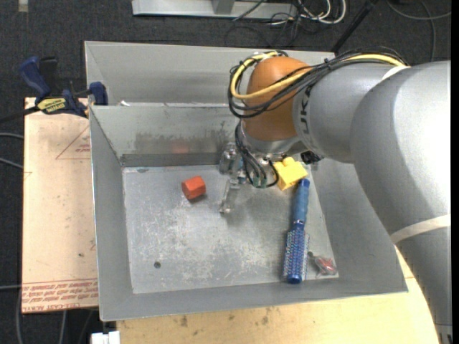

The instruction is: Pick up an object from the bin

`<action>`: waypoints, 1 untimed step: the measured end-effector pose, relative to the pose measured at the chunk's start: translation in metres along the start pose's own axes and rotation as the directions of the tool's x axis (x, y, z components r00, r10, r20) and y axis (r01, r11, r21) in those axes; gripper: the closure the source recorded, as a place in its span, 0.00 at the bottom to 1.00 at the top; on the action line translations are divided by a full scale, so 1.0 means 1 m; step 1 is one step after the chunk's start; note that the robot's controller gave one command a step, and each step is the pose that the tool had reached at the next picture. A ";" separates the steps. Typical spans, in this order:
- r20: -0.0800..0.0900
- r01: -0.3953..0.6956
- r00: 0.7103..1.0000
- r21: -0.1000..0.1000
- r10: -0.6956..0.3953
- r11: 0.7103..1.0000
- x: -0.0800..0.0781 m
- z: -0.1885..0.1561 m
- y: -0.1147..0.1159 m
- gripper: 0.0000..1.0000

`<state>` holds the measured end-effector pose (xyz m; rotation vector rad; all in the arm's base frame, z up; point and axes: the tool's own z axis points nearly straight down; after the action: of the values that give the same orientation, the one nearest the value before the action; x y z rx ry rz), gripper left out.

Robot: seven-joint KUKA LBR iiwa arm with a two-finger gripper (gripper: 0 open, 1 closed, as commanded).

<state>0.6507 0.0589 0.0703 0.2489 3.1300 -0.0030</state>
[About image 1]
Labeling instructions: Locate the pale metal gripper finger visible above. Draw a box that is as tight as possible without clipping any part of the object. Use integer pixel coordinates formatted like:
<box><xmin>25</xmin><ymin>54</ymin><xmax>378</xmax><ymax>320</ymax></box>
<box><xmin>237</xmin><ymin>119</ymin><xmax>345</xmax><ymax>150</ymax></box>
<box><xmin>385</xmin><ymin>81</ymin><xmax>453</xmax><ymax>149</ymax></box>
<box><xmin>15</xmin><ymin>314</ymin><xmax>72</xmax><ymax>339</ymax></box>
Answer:
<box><xmin>218</xmin><ymin>177</ymin><xmax>240</xmax><ymax>215</ymax></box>
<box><xmin>219</xmin><ymin>148</ymin><xmax>237</xmax><ymax>175</ymax></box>

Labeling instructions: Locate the red-orange block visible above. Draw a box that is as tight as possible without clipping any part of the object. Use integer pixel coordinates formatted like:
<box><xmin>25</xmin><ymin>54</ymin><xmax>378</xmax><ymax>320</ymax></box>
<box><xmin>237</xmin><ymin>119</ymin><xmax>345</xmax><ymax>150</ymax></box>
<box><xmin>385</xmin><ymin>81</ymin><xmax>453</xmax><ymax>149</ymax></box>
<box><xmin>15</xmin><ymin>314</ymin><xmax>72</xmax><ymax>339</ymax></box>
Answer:
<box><xmin>181</xmin><ymin>176</ymin><xmax>207</xmax><ymax>201</ymax></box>

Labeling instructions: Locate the grey metal bin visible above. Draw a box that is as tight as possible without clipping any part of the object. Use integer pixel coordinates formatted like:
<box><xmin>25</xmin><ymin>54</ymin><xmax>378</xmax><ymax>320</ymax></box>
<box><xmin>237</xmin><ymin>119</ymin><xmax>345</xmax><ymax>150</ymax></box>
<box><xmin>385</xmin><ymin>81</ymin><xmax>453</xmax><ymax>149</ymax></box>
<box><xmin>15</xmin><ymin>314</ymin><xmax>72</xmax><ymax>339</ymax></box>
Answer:
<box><xmin>84</xmin><ymin>40</ymin><xmax>409</xmax><ymax>323</ymax></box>

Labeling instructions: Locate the yellow toy brick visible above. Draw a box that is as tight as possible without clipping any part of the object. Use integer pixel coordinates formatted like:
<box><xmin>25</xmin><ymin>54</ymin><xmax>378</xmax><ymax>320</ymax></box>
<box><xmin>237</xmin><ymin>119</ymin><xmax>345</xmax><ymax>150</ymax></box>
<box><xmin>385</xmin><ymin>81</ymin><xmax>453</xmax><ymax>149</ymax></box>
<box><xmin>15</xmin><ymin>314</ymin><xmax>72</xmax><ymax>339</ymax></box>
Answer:
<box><xmin>271</xmin><ymin>156</ymin><xmax>310</xmax><ymax>192</ymax></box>

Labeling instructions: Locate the blue hairbrush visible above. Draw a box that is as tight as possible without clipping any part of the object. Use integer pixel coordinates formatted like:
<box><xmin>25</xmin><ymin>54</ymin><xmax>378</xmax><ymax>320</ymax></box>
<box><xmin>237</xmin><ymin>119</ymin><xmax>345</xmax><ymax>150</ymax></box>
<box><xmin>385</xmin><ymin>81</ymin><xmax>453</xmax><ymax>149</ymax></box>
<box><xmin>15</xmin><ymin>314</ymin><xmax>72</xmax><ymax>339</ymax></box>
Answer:
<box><xmin>281</xmin><ymin>178</ymin><xmax>311</xmax><ymax>285</ymax></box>

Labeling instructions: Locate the brown cardboard board, red print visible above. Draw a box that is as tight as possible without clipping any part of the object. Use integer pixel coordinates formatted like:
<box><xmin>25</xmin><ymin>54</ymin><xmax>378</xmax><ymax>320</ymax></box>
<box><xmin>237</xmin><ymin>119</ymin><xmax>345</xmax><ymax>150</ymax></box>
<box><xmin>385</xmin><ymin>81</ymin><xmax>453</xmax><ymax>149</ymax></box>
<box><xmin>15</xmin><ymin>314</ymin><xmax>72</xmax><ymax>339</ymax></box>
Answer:
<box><xmin>21</xmin><ymin>97</ymin><xmax>100</xmax><ymax>315</ymax></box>

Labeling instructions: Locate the black cylinder on white bracket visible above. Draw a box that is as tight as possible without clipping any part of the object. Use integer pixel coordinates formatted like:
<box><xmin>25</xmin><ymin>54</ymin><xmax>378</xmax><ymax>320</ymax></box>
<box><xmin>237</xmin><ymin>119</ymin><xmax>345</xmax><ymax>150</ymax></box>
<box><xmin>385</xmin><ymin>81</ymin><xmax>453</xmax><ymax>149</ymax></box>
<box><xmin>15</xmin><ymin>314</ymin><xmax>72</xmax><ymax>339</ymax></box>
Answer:
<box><xmin>300</xmin><ymin>150</ymin><xmax>324</xmax><ymax>165</ymax></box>

